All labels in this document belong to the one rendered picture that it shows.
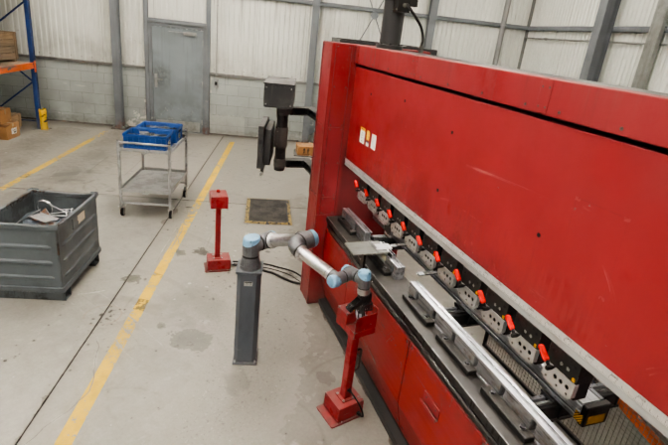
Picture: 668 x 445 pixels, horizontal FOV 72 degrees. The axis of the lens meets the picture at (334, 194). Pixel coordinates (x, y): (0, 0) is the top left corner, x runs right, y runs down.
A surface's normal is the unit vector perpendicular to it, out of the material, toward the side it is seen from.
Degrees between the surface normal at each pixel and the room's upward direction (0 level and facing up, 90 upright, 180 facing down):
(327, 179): 90
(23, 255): 90
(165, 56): 90
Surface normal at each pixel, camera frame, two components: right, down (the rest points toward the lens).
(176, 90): 0.07, 0.34
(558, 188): -0.94, 0.02
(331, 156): 0.32, 0.35
